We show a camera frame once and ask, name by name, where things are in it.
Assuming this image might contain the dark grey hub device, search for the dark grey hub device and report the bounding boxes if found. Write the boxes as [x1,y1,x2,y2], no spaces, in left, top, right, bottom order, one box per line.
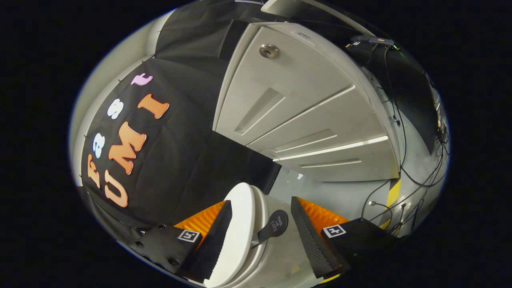
[350,35,394,46]

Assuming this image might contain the bundle of black cables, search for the bundle of black cables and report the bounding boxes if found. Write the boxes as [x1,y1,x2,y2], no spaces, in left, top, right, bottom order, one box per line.
[360,40,450,236]

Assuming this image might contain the black backdrop cloth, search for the black backdrop cloth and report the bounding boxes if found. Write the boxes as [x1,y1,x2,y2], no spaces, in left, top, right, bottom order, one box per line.
[78,0,440,240]

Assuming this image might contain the white cabinet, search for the white cabinet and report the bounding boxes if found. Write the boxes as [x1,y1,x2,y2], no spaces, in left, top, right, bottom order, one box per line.
[212,22,400,182]

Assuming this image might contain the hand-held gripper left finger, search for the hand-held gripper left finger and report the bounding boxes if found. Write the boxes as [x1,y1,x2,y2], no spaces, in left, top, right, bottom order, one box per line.
[130,200,233,282]

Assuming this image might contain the black lid lift tab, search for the black lid lift tab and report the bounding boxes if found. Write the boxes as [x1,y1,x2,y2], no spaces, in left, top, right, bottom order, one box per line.
[251,210,289,249]

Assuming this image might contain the round metal cabinet knob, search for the round metal cabinet knob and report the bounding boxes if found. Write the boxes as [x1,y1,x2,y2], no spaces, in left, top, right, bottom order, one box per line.
[259,44,280,59]

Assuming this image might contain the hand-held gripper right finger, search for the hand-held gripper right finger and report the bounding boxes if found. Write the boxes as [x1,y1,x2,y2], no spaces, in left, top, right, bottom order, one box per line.
[290,196,404,280]

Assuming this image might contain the yellow black floor tape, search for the yellow black floor tape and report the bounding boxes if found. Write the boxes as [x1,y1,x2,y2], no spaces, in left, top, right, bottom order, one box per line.
[380,179,401,230]

